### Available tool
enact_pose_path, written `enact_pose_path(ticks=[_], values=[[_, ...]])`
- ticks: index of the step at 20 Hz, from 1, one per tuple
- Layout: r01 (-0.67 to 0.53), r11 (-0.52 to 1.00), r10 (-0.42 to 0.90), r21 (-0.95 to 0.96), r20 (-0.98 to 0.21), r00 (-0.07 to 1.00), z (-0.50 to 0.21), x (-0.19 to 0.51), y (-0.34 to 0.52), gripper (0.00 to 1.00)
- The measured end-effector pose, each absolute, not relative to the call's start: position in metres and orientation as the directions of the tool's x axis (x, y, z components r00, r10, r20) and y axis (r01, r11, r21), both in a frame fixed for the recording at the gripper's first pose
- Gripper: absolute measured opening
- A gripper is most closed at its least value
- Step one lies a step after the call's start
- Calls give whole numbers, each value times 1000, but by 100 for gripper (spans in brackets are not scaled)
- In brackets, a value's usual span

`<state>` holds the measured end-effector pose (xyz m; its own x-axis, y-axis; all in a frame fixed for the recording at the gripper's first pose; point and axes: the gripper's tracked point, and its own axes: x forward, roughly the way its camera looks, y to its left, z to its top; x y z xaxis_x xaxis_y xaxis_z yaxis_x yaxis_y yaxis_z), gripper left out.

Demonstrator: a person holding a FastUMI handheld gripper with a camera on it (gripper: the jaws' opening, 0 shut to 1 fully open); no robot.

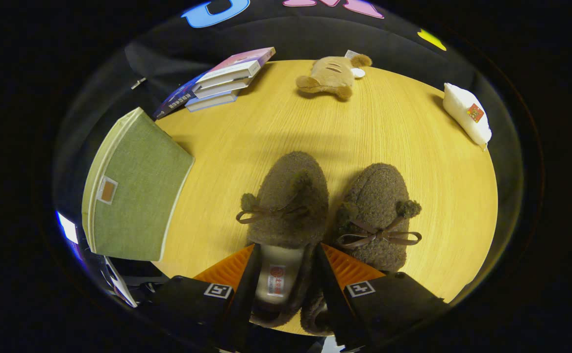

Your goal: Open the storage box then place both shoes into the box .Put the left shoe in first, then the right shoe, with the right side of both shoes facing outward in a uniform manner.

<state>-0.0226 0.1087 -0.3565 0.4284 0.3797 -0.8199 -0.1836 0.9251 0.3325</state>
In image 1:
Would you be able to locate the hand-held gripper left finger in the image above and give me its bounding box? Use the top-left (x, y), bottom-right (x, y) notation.
top-left (141, 243), bottom-right (263, 353)

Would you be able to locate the dark blue book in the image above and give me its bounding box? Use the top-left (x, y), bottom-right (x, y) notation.
top-left (152, 74), bottom-right (208, 121)

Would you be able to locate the pink cover book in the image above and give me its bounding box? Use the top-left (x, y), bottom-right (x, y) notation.
top-left (197, 47), bottom-right (276, 89)

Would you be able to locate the computer monitor screen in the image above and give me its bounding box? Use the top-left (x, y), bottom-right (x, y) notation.
top-left (55, 211), bottom-right (79, 246)

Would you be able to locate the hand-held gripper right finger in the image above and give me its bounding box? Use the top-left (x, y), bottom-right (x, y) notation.
top-left (313, 243), bottom-right (450, 351)

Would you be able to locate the white paperback book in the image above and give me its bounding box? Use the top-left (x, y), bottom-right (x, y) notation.
top-left (192, 76), bottom-right (254, 100)

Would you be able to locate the pale blue cover book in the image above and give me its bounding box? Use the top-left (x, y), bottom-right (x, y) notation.
top-left (185, 90), bottom-right (240, 113)

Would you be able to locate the green fabric storage box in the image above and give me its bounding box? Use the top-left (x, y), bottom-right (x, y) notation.
top-left (81, 107), bottom-right (196, 262)

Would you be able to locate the brown fuzzy shoe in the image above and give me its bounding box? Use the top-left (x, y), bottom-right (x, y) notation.
top-left (299, 163), bottom-right (423, 336)
top-left (236, 151), bottom-right (329, 328)

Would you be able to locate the brown plush toy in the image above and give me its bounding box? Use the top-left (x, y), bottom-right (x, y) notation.
top-left (296, 50), bottom-right (373, 101)

